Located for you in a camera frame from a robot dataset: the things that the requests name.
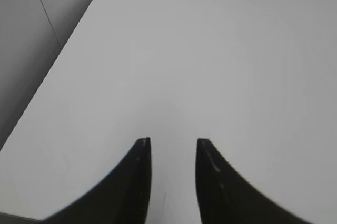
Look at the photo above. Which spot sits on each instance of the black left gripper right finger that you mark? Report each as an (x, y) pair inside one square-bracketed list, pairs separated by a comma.
[(271, 180)]

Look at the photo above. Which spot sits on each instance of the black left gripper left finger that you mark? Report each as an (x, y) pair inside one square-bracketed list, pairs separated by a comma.
[(121, 197)]

